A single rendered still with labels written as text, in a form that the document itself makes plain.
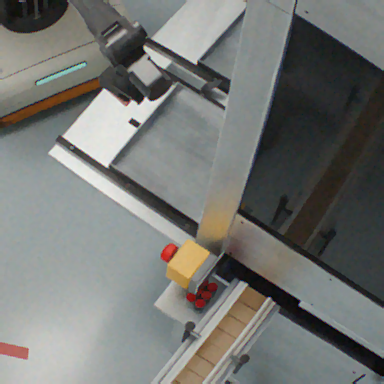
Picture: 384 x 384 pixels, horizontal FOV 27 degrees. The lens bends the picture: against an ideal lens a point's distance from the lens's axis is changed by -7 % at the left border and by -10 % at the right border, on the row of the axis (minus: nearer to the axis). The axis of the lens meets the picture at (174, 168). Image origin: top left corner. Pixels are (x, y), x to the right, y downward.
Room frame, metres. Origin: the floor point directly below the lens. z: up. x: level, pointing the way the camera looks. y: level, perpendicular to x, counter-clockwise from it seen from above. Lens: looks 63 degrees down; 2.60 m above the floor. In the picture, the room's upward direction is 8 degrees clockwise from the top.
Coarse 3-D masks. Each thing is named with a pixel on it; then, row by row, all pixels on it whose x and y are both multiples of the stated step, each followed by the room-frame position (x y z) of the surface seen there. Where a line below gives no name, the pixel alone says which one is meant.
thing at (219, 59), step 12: (240, 12) 1.32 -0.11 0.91; (240, 24) 1.31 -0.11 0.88; (228, 36) 1.26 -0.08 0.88; (240, 36) 1.27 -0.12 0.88; (216, 48) 1.21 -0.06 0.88; (228, 48) 1.22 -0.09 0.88; (204, 60) 1.17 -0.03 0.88; (216, 60) 1.18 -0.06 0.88; (228, 60) 1.18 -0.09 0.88; (216, 72) 1.12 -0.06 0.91; (228, 72) 1.15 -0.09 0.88
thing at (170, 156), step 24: (168, 96) 1.04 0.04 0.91; (192, 96) 1.05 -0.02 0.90; (144, 120) 0.96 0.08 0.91; (168, 120) 0.99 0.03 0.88; (192, 120) 1.00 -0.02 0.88; (216, 120) 1.01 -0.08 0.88; (144, 144) 0.92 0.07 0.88; (168, 144) 0.93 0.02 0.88; (192, 144) 0.94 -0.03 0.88; (216, 144) 0.95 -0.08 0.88; (120, 168) 0.85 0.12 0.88; (144, 168) 0.86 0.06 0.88; (168, 168) 0.87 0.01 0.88; (192, 168) 0.88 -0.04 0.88; (168, 192) 0.81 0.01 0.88; (192, 192) 0.82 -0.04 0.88; (192, 216) 0.76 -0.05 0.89
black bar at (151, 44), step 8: (152, 40) 1.20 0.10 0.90; (152, 48) 1.18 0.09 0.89; (160, 48) 1.18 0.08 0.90; (168, 48) 1.18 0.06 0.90; (168, 56) 1.16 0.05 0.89; (176, 56) 1.16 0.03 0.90; (184, 64) 1.14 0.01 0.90; (192, 64) 1.14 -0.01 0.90; (192, 72) 1.13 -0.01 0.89; (200, 72) 1.12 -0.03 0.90; (208, 72) 1.12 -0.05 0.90; (208, 80) 1.11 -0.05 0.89; (224, 88) 1.09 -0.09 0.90
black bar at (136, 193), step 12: (60, 144) 0.88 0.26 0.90; (72, 144) 0.89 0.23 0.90; (84, 156) 0.86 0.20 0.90; (96, 168) 0.84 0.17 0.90; (108, 180) 0.82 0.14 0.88; (120, 180) 0.82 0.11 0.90; (132, 192) 0.79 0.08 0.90; (144, 192) 0.80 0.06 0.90; (144, 204) 0.78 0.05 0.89; (156, 204) 0.77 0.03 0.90; (168, 216) 0.75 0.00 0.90; (180, 216) 0.75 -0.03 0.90; (180, 228) 0.73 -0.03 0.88; (192, 228) 0.73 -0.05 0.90
